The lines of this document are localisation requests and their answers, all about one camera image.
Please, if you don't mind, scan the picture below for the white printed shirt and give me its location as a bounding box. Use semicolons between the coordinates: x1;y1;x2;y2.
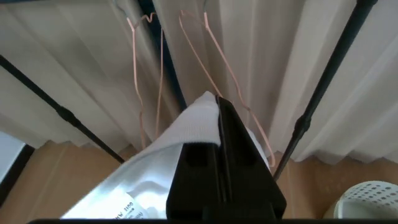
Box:
60;90;270;220

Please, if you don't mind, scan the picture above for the white laundry basket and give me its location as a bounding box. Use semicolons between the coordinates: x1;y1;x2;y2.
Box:
323;180;398;220

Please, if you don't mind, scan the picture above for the black clothes rack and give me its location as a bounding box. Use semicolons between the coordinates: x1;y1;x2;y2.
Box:
0;0;379;181

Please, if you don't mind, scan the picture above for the pink clothes hanger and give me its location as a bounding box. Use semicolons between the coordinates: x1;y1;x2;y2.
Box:
113;0;165;150
178;0;277;168

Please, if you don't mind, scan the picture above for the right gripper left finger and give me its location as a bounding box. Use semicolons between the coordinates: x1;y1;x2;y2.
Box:
166;141;226;218

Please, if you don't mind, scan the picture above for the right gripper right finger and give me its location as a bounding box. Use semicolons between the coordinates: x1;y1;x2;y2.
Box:
216;95;287;218

